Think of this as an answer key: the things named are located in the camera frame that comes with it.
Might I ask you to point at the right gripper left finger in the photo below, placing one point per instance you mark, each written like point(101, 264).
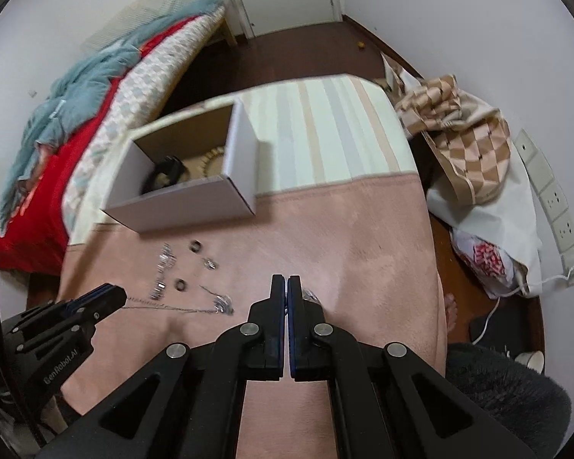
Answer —
point(265, 361)

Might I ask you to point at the red blanket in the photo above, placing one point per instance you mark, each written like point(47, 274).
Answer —
point(36, 239)

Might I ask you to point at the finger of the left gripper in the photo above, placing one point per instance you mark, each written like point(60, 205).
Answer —
point(98, 303)

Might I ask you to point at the white paper cup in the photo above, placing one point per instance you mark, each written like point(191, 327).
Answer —
point(533, 360)

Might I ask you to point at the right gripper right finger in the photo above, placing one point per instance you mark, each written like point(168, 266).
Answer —
point(307, 360)

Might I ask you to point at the brown checkered cloth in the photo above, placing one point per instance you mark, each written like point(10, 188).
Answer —
point(469, 138)

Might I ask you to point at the white power strip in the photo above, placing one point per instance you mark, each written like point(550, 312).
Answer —
point(552, 199)

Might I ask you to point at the blue-grey quilt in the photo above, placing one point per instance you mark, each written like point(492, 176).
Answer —
point(78, 96)

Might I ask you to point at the black smart band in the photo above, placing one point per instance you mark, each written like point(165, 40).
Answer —
point(166, 173)

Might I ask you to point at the checkered bed sheet mattress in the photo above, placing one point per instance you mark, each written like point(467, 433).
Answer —
point(138, 99)

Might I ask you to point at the dark fluffy seat cover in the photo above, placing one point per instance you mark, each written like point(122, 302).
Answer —
point(530, 405)

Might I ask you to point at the pink striped table cloth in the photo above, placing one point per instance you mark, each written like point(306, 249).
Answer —
point(340, 204)

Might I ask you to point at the white red plastic bag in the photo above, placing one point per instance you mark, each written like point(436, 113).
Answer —
point(490, 264)

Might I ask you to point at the white cardboard box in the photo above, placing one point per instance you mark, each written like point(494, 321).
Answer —
point(219, 147)

